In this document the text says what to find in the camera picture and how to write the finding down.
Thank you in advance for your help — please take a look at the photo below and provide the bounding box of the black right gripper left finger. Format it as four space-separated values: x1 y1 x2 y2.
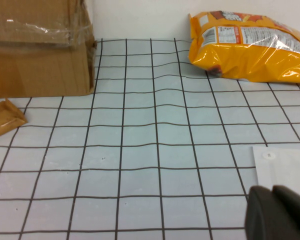
244 186 300 240

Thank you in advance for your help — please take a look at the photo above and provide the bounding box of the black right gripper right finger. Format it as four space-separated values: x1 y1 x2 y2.
272 184 300 233

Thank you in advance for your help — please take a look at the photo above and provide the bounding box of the large orange snack bag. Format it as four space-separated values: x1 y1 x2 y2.
188 10 300 85

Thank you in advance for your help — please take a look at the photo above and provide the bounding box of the white paper sheet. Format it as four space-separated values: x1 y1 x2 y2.
252 146 300 191

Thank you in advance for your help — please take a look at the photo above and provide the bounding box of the white grid tablecloth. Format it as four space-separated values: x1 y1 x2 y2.
0 37 300 240

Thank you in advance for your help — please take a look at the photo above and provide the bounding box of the large taped cardboard box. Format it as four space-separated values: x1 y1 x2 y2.
0 0 98 99

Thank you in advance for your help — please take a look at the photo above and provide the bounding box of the brown biscuit packet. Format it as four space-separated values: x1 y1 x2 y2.
0 98 28 141

